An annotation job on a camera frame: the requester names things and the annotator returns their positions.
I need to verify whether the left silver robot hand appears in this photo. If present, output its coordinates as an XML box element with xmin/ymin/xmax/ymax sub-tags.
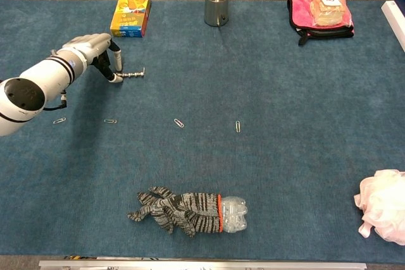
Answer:
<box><xmin>61</xmin><ymin>33</ymin><xmax>124</xmax><ymax>83</ymax></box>

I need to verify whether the metal drill bit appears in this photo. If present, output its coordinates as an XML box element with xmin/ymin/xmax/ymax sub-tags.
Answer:
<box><xmin>116</xmin><ymin>72</ymin><xmax>146</xmax><ymax>80</ymax></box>

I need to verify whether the yellow cardboard box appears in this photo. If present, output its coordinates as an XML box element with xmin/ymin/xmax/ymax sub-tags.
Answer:
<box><xmin>109</xmin><ymin>0</ymin><xmax>151</xmax><ymax>39</ymax></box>

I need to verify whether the blue carpet table cover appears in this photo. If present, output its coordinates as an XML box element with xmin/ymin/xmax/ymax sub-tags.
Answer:
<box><xmin>0</xmin><ymin>0</ymin><xmax>405</xmax><ymax>257</ymax></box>

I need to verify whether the stainless steel cup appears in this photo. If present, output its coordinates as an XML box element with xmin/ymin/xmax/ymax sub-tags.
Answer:
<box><xmin>204</xmin><ymin>0</ymin><xmax>230</xmax><ymax>27</ymax></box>

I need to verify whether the grey black striped glove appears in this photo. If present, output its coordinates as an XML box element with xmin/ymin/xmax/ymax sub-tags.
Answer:
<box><xmin>127</xmin><ymin>186</ymin><xmax>224</xmax><ymax>238</ymax></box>

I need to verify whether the pink cloth with black trim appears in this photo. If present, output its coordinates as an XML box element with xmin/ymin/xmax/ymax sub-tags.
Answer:
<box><xmin>287</xmin><ymin>0</ymin><xmax>355</xmax><ymax>46</ymax></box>

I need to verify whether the clear plastic bottle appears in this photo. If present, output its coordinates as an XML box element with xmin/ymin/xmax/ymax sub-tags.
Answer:
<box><xmin>220</xmin><ymin>195</ymin><xmax>249</xmax><ymax>235</ymax></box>

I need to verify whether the clear bag of snacks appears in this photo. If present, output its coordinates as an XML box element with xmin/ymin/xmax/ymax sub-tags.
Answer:
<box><xmin>300</xmin><ymin>0</ymin><xmax>353</xmax><ymax>28</ymax></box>

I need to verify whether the white flat box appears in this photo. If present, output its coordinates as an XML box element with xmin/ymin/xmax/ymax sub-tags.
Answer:
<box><xmin>380</xmin><ymin>0</ymin><xmax>405</xmax><ymax>53</ymax></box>

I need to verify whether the pink mesh bath pouf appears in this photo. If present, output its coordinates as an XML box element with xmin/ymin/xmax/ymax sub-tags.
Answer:
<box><xmin>353</xmin><ymin>169</ymin><xmax>405</xmax><ymax>246</ymax></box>

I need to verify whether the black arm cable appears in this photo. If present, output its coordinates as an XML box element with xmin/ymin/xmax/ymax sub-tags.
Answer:
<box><xmin>42</xmin><ymin>89</ymin><xmax>68</xmax><ymax>111</ymax></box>

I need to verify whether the aluminium rail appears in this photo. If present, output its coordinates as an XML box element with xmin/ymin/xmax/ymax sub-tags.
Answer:
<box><xmin>38</xmin><ymin>259</ymin><xmax>368</xmax><ymax>270</ymax></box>

